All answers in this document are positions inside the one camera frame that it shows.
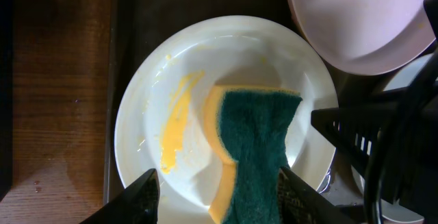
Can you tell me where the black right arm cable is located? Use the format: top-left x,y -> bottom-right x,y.
362,49 -> 438,224

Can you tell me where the light blue plate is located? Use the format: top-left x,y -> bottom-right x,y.
351,54 -> 432,223

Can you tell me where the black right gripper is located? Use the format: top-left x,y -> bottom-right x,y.
310,0 -> 438,221

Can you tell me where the dark brown serving tray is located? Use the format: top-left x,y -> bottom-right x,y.
103,0 -> 438,224

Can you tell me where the pink plate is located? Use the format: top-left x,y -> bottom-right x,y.
288,0 -> 435,75

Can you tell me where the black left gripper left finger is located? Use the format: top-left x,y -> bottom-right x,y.
81,169 -> 160,224

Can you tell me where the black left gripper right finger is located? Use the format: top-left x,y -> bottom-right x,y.
277,166 -> 355,224

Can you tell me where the cream white plate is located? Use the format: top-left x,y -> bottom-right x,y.
114,16 -> 338,224

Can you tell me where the green yellow sponge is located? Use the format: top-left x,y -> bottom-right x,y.
203,85 -> 302,223

